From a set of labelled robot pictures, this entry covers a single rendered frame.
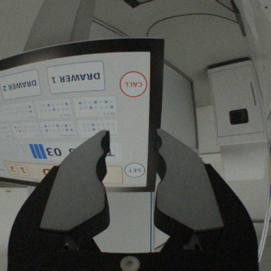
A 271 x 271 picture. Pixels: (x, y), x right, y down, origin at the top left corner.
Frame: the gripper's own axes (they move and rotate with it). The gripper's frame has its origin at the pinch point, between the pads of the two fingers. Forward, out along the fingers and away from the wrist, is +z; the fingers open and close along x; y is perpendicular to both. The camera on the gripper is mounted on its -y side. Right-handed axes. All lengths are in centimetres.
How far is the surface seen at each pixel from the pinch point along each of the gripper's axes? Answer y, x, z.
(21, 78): -2.2, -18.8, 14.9
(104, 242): 111, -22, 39
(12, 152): 13.7, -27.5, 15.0
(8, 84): -1.6, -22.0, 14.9
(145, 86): 0.8, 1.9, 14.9
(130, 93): 1.9, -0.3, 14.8
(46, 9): -19, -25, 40
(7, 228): 190, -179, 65
